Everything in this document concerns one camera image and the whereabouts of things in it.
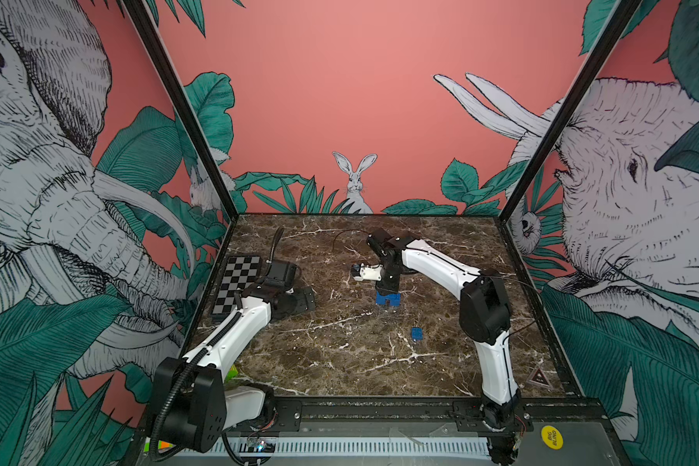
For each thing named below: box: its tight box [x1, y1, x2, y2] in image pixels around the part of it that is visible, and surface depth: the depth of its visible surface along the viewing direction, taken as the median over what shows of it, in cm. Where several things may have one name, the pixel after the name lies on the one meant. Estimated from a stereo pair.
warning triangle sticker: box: [526, 366, 552, 388], surface depth 82 cm
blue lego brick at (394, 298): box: [385, 293, 401, 306], surface depth 95 cm
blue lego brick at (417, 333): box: [411, 327, 425, 341], surface depth 90 cm
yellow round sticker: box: [540, 425, 565, 451], surface depth 73 cm
